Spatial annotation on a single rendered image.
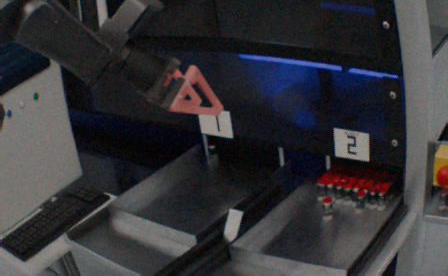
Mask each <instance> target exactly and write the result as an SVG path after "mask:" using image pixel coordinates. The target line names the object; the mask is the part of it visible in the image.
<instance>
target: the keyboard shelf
mask: <svg viewBox="0 0 448 276"><path fill-rule="evenodd" d="M104 193H105V192H104ZM105 194H108V193H105ZM108 195H110V194H108ZM110 197H111V199H110V200H108V201H107V202H106V203H104V204H103V205H102V206H100V207H99V208H98V209H96V210H95V211H93V212H92V213H91V214H89V215H88V216H87V217H85V218H83V220H82V221H84V220H85V219H87V218H88V217H90V216H92V215H94V213H97V212H98V211H99V210H101V209H102V208H103V207H105V206H107V204H108V203H110V201H113V200H114V199H115V198H117V197H115V196H112V195H110ZM39 211H42V209H41V208H39V207H38V208H37V209H35V211H33V212H32V213H30V214H29V215H28V216H26V218H25V217H24V218H23V219H22V220H20V222H18V223H16V225H14V226H13V227H12V228H10V229H9V230H7V231H6V232H4V233H2V236H4V237H5V236H7V235H9V233H11V232H12V231H14V229H16V228H18V227H19V226H20V225H21V224H23V223H26V222H25V221H27V220H28V219H30V218H31V217H32V216H33V217H34V215H35V214H36V213H38V212H39ZM82 221H80V222H78V223H77V224H75V225H74V226H73V227H72V228H74V227H76V225H78V224H79V223H81V222H82ZM72 228H70V229H72ZM70 229H69V230H67V232H68V231H70ZM64 234H66V232H65V233H63V234H62V235H61V236H60V237H58V238H56V240H54V241H52V243H50V244H48V245H47V246H46V247H44V248H43V249H42V250H40V252H39V251H38V253H36V254H35V255H33V256H32V257H31V258H30V259H29V260H27V261H26V262H23V261H21V260H20V259H18V258H17V257H15V256H14V255H12V254H10V253H8V252H7V251H6V250H4V249H3V248H2V247H0V259H2V260H4V261H6V262H7V263H8V264H9V265H11V266H12V267H14V268H15V269H17V270H19V271H20V272H21V273H23V274H25V275H26V276H35V275H37V274H39V273H40V272H41V271H43V270H44V269H45V268H47V267H48V266H50V264H52V263H53V262H55V261H56V260H58V259H59V258H60V257H62V256H63V255H64V254H66V253H67V252H69V250H71V249H73V246H71V245H69V244H67V243H65V241H64V239H63V235H64Z"/></svg>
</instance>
